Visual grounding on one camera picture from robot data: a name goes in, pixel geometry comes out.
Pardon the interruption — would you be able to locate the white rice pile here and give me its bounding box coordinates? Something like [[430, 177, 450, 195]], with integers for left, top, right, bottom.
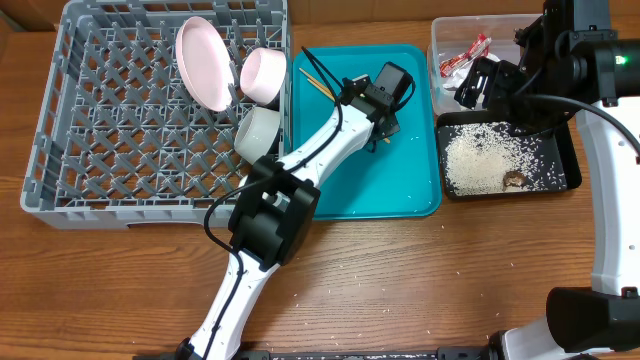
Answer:
[[438, 122, 568, 198]]

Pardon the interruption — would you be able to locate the black rectangular tray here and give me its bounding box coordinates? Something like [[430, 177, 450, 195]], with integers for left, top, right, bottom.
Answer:
[[436, 112, 582, 200]]

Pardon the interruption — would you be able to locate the pink bowl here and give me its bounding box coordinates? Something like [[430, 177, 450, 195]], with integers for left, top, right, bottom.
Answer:
[[240, 48, 287, 105]]

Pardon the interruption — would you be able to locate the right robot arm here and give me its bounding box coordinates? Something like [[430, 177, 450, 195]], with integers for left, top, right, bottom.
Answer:
[[455, 1, 639, 359]]

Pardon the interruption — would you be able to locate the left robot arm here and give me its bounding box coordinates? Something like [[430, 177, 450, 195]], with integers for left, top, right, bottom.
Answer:
[[175, 75, 416, 359]]

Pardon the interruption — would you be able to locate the large pink plate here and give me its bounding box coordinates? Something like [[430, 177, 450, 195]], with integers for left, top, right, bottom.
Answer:
[[175, 16, 234, 112]]

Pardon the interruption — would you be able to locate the red snack wrapper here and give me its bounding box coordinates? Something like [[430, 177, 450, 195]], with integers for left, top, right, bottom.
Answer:
[[439, 34, 492, 78]]

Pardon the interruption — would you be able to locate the teal plastic serving tray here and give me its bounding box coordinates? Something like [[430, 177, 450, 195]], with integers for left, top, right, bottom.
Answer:
[[310, 44, 442, 220]]

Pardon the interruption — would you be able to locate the brown food scrap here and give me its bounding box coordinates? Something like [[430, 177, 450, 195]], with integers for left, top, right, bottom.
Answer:
[[502, 171, 527, 192]]

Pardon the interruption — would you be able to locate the short-looking wooden chopstick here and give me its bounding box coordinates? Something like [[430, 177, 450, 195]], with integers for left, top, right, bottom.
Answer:
[[299, 68, 321, 84]]

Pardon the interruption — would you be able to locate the long wooden chopstick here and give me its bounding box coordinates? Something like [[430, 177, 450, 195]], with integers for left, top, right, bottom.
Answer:
[[307, 78, 335, 101]]

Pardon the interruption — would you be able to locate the grey plastic dish rack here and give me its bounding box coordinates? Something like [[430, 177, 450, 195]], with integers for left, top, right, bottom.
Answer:
[[21, 0, 291, 229]]

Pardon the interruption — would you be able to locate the white napkin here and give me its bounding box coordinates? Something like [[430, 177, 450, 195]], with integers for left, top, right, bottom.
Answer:
[[438, 53, 501, 91]]

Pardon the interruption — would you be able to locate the grey bowl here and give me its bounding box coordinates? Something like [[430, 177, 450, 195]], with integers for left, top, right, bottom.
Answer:
[[234, 106, 280, 165]]

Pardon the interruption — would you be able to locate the clear plastic storage bin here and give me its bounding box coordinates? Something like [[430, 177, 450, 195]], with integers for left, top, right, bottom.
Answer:
[[427, 13, 540, 115]]

